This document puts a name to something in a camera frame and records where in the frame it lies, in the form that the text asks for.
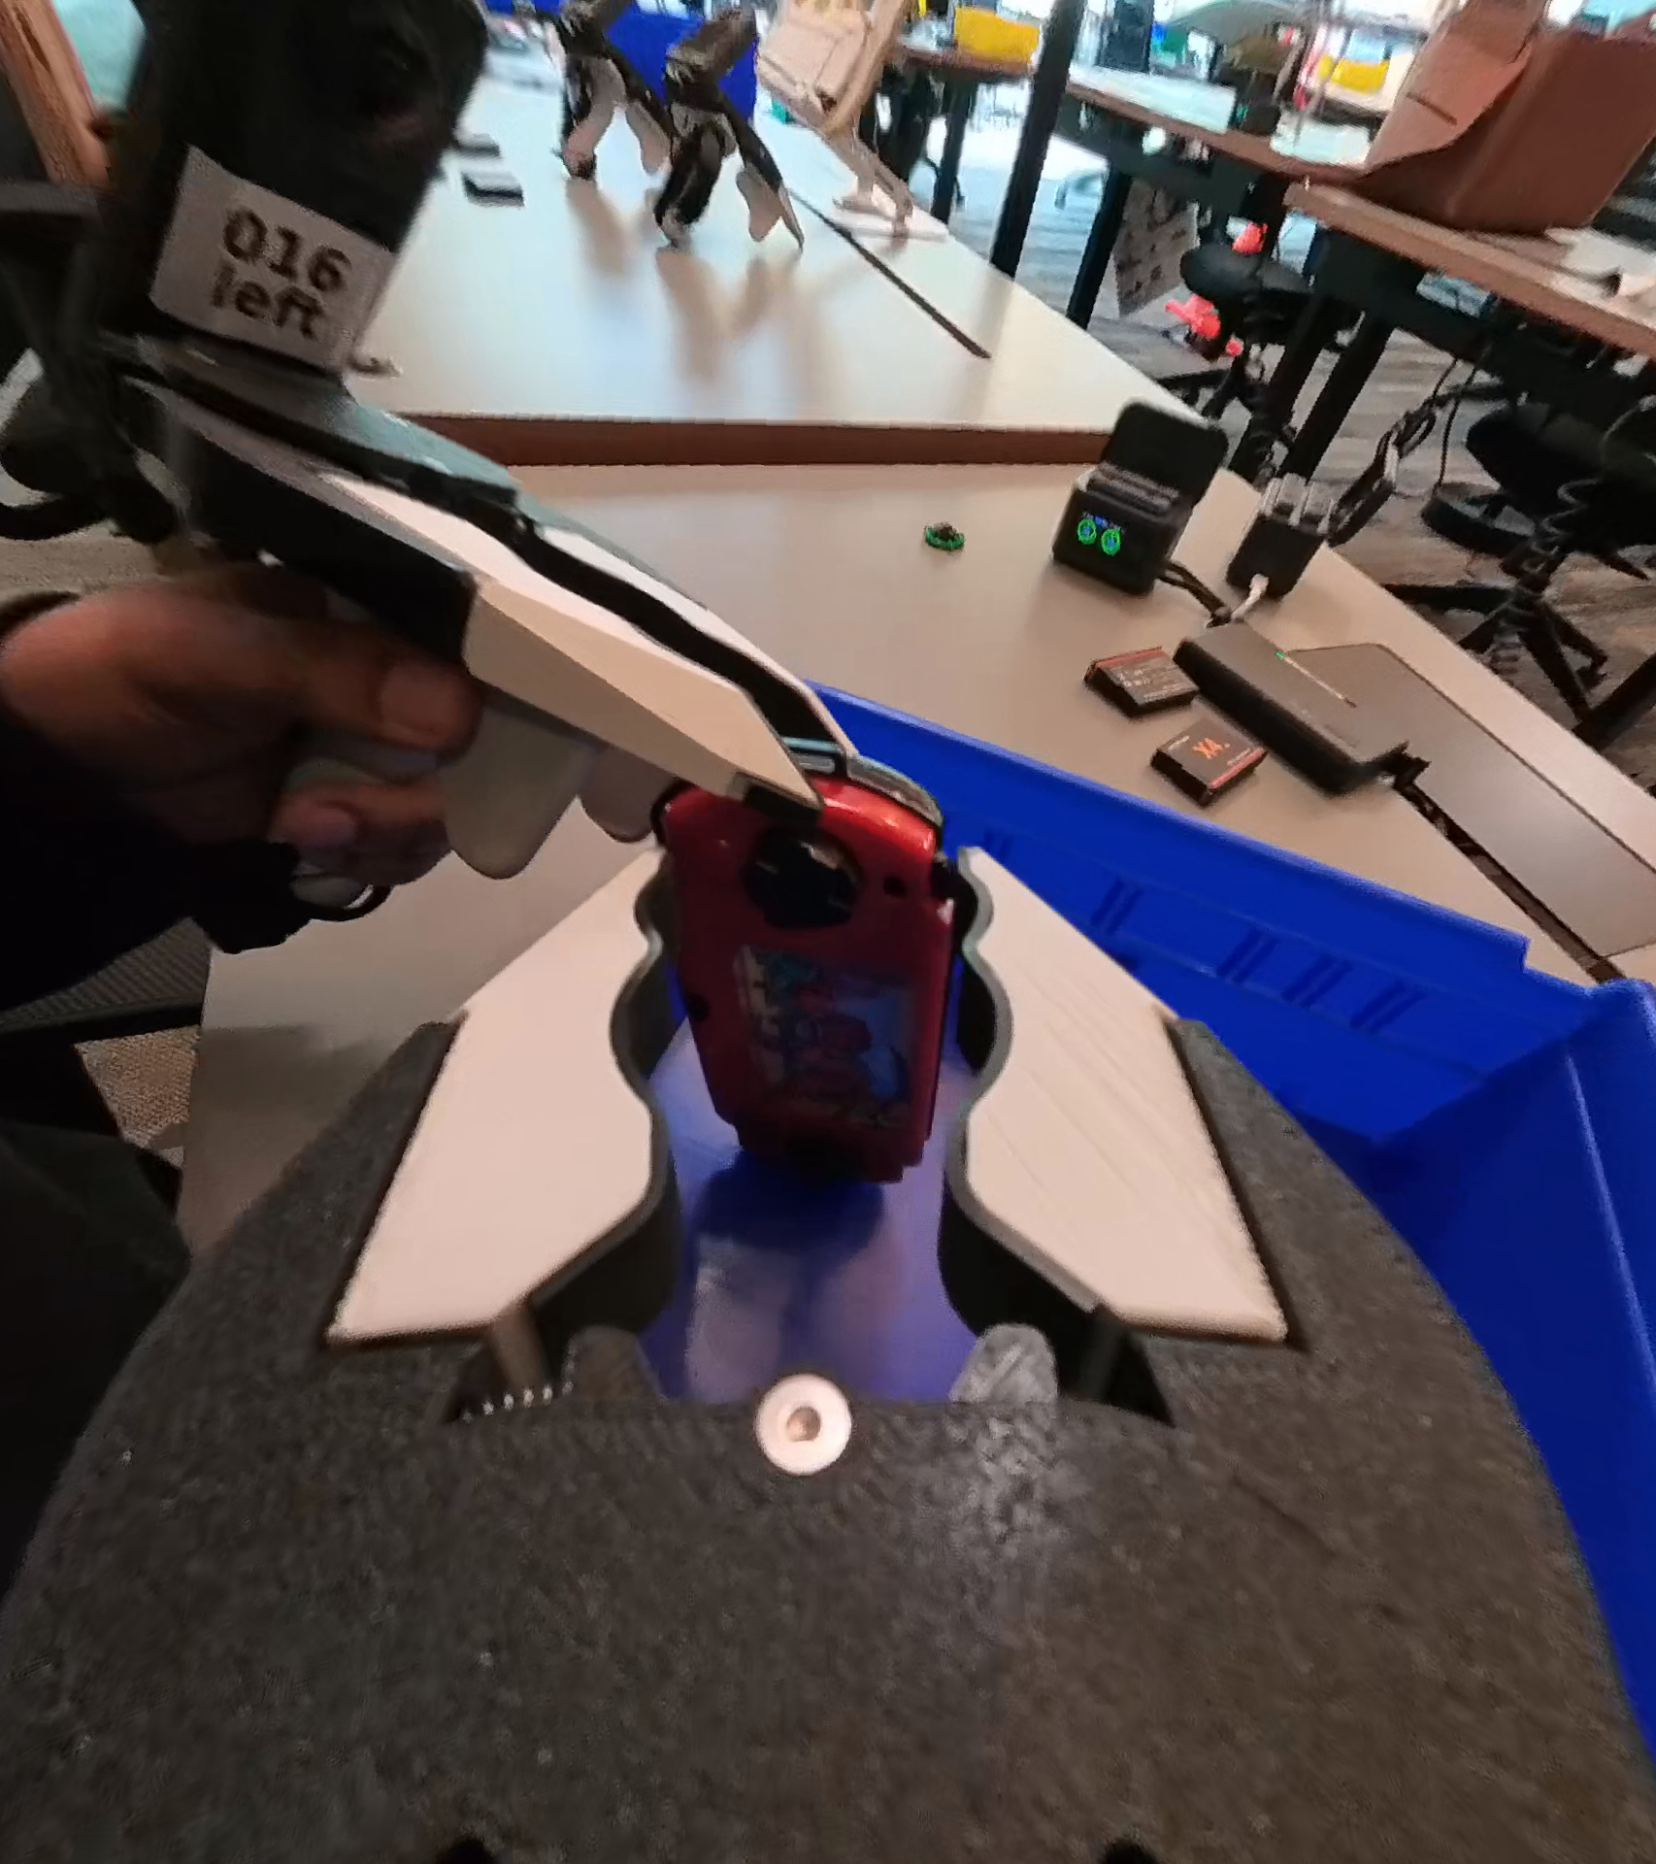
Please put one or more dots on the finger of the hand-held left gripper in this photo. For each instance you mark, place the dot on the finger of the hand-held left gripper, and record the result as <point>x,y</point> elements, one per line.
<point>595,671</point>
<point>610,561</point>

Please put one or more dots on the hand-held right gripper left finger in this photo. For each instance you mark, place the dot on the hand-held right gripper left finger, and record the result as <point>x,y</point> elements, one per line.
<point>522,1165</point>

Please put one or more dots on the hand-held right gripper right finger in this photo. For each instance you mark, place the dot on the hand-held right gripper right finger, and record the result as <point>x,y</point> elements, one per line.
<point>1118,1165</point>

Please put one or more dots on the red handheld game toy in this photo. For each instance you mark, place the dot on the red handheld game toy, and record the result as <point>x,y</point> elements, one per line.
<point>814,1020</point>

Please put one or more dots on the blue plastic bin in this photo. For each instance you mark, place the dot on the blue plastic bin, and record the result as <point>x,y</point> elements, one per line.
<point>1570,1238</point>
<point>733,45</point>

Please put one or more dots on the person's left hand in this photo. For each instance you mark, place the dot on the person's left hand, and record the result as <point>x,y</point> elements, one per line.
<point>188,698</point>

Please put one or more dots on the small black battery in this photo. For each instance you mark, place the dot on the small black battery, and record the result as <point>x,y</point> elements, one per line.
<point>492,186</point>

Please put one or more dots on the idle hand-held gripper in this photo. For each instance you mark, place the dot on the idle hand-held gripper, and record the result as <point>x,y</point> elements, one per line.
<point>711,131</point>
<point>595,87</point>

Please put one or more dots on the small green fidget toy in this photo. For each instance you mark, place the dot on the small green fidget toy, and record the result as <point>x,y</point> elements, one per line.
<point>944,539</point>

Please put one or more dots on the black red battery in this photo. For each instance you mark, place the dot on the black red battery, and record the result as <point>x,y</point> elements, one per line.
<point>1210,761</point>
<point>1141,682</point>

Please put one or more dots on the white laptop stand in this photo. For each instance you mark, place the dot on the white laptop stand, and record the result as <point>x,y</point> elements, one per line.
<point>887,197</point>

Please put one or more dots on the black flat power hub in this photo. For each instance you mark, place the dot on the black flat power hub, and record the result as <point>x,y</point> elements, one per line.
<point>1295,713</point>

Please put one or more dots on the cardboard instruction board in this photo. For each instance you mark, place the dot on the cardboard instruction board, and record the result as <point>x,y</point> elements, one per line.
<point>821,59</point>

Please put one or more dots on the black charging case green lights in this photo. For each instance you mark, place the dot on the black charging case green lights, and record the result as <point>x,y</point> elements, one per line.
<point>1133,517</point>

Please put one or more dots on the dark desk flap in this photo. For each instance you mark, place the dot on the dark desk flap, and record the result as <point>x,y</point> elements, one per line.
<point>1541,816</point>

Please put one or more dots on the black metal pole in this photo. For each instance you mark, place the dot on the black metal pole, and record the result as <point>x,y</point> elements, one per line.
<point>1032,131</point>

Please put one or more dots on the small black charger dock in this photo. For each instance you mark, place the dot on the small black charger dock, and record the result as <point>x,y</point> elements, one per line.
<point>1280,546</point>

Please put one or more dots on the yellow plastic bin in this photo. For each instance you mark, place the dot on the yellow plastic bin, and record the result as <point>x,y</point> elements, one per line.
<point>995,37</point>

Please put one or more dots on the brown cardboard box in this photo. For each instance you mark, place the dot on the brown cardboard box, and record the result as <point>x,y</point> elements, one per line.
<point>1570,131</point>

